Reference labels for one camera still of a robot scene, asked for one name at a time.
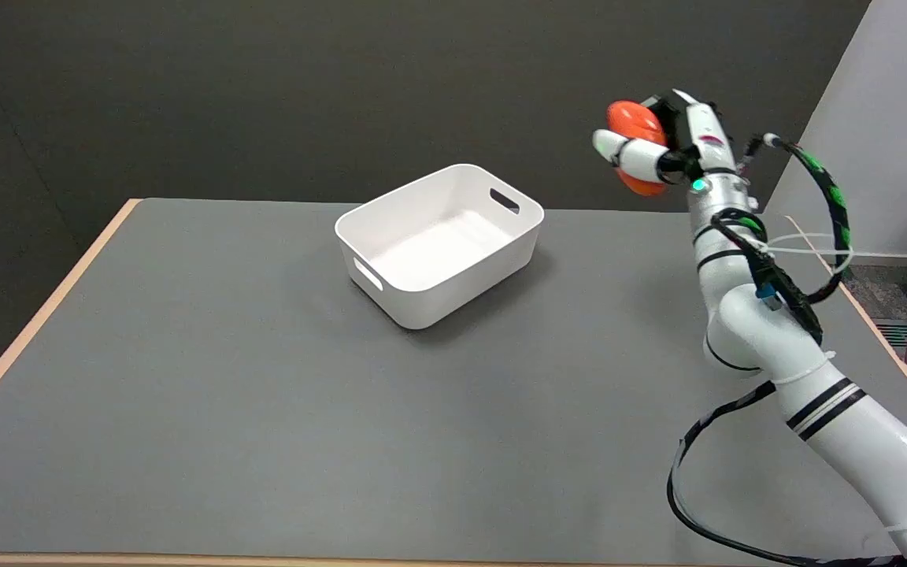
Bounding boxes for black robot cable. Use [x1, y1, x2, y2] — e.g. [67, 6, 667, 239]
[666, 381, 899, 567]

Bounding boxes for white plastic box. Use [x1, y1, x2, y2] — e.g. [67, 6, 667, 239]
[334, 163, 546, 331]

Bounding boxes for black cable with green tape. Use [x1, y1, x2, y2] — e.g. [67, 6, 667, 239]
[710, 134, 853, 344]

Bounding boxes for orange mango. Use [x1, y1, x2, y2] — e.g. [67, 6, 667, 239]
[606, 100, 669, 197]

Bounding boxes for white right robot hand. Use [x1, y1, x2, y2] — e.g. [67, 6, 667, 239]
[592, 89, 739, 187]

